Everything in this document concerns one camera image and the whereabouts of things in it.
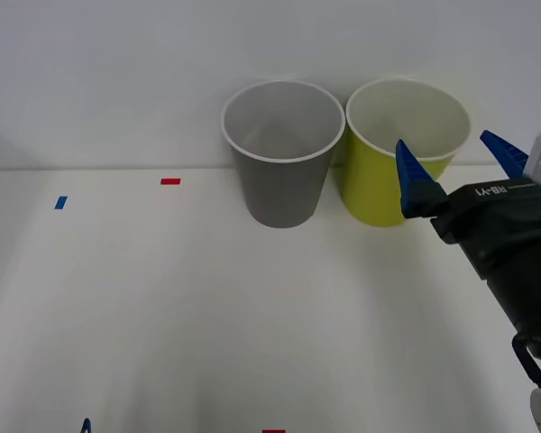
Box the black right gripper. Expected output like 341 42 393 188
395 129 541 280

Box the yellow-green plastic waste bin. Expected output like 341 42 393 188
344 78 473 228

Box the grey plastic waste bin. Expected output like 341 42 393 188
220 79 346 229

